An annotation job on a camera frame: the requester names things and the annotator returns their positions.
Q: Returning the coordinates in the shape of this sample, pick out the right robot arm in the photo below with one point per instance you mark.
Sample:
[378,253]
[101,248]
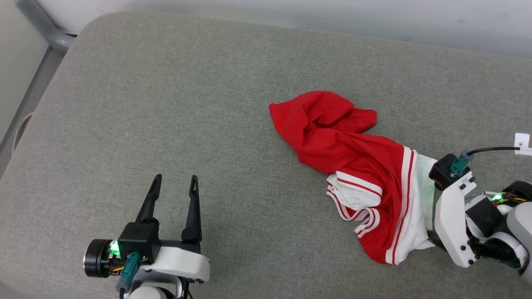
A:
[521,224]

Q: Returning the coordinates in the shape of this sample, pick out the red white basketball jersey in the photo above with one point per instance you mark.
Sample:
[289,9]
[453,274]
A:
[332,137]

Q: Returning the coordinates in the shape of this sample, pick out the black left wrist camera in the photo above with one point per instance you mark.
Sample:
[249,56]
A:
[139,241]

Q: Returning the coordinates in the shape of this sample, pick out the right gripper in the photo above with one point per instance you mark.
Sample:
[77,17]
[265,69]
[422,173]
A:
[451,224]

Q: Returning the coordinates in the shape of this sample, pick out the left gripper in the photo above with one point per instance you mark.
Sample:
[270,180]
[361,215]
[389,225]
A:
[183,261]

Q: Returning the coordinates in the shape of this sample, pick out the teal left camera connector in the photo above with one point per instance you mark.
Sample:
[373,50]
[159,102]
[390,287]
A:
[129,268]

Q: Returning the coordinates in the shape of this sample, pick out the grey metal frame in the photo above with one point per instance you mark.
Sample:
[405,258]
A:
[43,77]

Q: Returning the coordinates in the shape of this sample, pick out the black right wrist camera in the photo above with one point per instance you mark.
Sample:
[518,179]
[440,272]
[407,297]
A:
[442,170]

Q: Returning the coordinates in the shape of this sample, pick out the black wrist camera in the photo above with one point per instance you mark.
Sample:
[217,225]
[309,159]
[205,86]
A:
[139,241]
[442,170]

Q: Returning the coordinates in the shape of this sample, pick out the teal camera connector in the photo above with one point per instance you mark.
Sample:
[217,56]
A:
[129,268]
[460,162]

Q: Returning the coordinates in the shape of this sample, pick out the teal right camera connector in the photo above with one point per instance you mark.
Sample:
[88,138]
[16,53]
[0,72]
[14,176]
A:
[460,162]

